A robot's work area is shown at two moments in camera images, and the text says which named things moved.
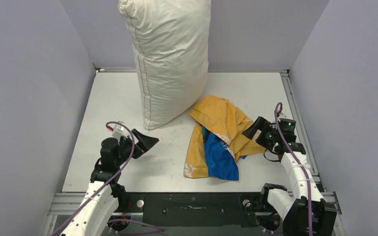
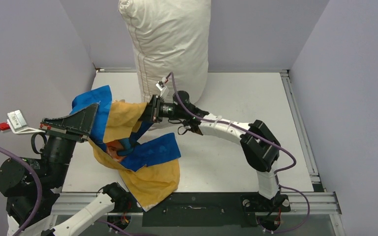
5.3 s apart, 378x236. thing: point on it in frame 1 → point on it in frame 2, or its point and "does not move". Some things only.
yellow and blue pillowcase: (216, 142) → (149, 169)
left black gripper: (145, 144) → (77, 125)
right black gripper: (260, 124) → (152, 111)
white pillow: (171, 41) does not move
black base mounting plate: (194, 208) does not move
